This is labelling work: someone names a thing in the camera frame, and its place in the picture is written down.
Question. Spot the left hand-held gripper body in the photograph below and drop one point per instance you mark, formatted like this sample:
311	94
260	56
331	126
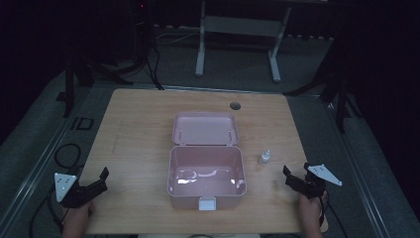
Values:
78	195

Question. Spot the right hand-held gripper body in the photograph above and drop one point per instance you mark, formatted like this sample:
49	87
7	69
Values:
313	183

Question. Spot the person's left hand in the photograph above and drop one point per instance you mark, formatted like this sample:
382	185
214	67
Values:
79	214

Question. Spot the person's right hand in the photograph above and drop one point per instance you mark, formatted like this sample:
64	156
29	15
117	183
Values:
310	208

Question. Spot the small white dropper bottle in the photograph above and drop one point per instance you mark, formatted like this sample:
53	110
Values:
264	158

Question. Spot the pink plastic box with lid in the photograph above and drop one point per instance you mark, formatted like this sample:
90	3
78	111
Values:
206	165

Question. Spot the black tripod stand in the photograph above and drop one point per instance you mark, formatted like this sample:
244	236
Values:
84	74
333	86

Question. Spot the dark equipment pole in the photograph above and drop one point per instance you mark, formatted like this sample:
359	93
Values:
141	29

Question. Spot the white metal stand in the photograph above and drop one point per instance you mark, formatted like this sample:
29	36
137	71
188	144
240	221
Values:
237	26

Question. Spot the metal floor rail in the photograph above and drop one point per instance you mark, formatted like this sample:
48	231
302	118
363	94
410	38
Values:
39	165
211	89
356	165

